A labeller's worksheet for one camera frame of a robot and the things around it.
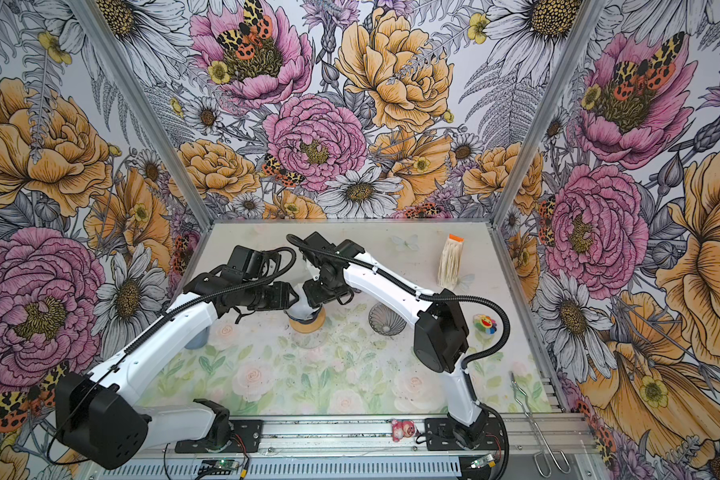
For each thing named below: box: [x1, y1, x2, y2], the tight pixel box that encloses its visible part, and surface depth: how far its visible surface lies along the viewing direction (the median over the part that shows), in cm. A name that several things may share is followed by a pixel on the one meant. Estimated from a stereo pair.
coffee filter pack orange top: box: [437, 234, 465, 291], surface depth 102 cm
